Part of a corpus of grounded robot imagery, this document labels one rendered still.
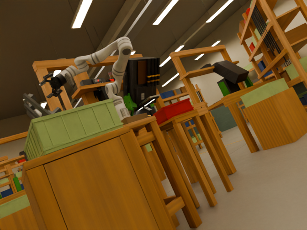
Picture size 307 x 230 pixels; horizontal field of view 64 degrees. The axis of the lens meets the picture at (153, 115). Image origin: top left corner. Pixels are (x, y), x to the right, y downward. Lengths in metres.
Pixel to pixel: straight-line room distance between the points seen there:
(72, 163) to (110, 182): 0.20
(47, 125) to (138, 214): 0.60
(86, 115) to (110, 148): 0.20
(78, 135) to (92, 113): 0.13
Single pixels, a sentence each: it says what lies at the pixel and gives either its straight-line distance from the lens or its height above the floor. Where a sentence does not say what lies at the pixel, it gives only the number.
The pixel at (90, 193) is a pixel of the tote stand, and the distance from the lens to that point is 1.20.
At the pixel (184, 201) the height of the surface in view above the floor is 0.20.
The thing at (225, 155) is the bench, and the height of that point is 0.22.
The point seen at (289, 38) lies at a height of 1.30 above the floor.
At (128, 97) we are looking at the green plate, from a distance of 2.64.
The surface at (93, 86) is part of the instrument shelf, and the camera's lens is 2.78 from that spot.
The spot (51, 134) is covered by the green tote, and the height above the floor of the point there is 0.87.
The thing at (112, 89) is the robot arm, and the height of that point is 1.16.
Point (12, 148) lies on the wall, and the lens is 12.50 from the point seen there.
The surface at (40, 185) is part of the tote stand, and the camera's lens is 1.17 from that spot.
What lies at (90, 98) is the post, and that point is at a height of 1.42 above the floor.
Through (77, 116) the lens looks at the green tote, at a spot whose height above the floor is 0.91.
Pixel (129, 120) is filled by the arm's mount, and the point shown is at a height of 0.87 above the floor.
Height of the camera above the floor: 0.61
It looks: 7 degrees up
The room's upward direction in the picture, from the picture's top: 24 degrees counter-clockwise
